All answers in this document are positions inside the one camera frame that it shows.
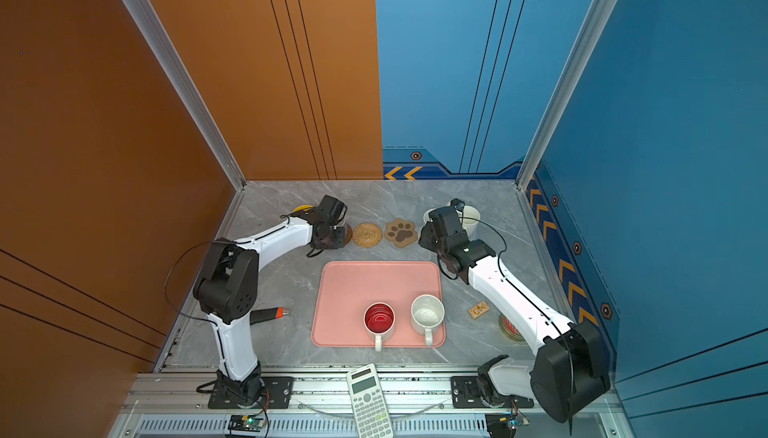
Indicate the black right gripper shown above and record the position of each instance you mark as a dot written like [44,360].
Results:
[426,235]

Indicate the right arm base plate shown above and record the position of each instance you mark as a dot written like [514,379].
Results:
[466,393]

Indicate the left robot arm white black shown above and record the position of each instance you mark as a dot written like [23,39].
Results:
[226,289]

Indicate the aluminium frame post right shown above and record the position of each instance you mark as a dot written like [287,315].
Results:
[593,25]

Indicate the pink tray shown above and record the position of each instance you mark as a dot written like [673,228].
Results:
[348,288]

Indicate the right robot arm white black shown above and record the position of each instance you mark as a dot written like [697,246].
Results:
[570,368]

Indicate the aluminium frame post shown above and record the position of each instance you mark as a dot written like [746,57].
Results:
[154,33]
[593,25]

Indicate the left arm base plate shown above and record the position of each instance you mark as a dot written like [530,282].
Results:
[270,392]

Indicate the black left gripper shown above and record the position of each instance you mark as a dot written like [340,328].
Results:
[340,241]

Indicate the aluminium front rail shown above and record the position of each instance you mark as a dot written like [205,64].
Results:
[418,400]

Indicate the left circuit board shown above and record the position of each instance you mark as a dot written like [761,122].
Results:
[248,425]

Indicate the circuit board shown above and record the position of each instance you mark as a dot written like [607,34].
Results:
[248,425]
[504,425]

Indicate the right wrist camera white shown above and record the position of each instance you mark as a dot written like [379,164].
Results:
[457,204]

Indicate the cork paw print coaster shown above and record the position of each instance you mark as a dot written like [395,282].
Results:
[401,233]

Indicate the white mug red inside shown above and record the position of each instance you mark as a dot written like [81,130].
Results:
[380,322]

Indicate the rattan woven round coaster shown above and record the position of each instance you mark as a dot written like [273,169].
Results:
[367,235]

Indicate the white calculator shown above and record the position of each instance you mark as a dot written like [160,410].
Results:
[372,418]

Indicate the glossy brown wooden coaster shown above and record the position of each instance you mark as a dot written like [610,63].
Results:
[348,234]

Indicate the aluminium frame post left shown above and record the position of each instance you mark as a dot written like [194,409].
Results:
[154,33]

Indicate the orange black utility knife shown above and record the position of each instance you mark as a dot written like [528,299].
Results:
[267,314]

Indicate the yellow mug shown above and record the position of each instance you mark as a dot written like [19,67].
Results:
[303,208]

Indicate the right circuit board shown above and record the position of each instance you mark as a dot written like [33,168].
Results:
[504,425]

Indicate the small wooden block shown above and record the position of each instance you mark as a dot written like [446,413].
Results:
[478,310]

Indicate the red round tin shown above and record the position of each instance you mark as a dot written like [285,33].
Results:
[509,330]

